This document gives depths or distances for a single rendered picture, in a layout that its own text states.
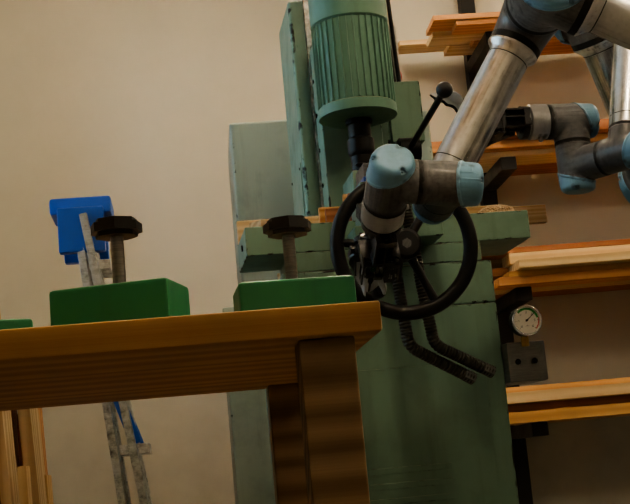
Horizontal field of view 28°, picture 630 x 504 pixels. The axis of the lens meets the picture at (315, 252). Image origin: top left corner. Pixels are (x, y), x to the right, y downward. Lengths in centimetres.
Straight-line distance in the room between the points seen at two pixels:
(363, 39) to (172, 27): 256
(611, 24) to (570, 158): 53
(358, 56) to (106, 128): 252
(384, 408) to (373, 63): 76
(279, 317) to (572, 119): 178
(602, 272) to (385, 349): 225
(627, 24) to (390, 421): 91
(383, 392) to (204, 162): 270
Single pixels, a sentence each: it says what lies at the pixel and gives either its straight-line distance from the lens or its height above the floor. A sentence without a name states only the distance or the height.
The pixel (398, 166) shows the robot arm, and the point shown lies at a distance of 204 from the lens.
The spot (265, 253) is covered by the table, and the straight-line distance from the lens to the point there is 255.
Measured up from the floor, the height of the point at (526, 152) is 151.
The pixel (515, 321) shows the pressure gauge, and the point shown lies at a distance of 257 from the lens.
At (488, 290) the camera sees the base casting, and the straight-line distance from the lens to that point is 262.
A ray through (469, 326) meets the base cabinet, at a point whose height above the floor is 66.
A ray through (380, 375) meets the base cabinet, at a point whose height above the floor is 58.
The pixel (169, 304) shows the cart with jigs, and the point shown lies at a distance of 109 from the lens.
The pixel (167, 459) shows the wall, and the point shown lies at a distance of 497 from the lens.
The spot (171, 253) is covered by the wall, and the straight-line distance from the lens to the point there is 504.
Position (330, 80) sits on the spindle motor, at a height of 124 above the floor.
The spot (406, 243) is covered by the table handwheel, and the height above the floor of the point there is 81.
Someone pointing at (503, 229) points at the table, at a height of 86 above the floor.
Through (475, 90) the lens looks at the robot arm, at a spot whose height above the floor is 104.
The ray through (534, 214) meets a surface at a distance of 285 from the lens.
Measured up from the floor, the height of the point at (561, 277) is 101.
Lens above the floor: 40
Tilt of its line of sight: 10 degrees up
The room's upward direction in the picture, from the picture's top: 5 degrees counter-clockwise
